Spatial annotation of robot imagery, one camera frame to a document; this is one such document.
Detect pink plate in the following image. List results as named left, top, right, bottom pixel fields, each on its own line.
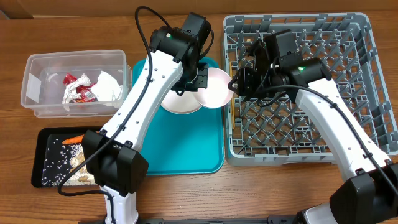
left=161, top=90, right=202, bottom=114

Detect black plastic tray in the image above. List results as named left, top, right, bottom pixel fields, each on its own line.
left=31, top=126, right=101, bottom=188

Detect teal plastic tray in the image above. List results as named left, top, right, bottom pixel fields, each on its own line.
left=127, top=57, right=224, bottom=177

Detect grey dishwasher rack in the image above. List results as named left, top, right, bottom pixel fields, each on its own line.
left=223, top=12, right=397, bottom=166

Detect pink bowl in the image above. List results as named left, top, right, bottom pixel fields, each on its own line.
left=193, top=68, right=233, bottom=108

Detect red snack wrapper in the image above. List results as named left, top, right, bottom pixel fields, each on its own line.
left=63, top=73, right=97, bottom=104

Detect spilled rice and nuts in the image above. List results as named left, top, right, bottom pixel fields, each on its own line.
left=41, top=137, right=95, bottom=187

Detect wooden chopstick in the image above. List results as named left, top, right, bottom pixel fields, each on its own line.
left=229, top=62, right=235, bottom=129

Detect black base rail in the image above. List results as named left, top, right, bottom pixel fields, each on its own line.
left=77, top=215, right=299, bottom=224

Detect orange carrot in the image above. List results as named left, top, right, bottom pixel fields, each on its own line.
left=62, top=135, right=83, bottom=145

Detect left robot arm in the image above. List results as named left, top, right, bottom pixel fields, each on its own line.
left=82, top=25, right=214, bottom=223

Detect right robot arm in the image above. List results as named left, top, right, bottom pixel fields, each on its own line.
left=228, top=58, right=397, bottom=223

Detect clear plastic bin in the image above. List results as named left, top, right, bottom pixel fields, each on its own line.
left=21, top=50, right=132, bottom=118

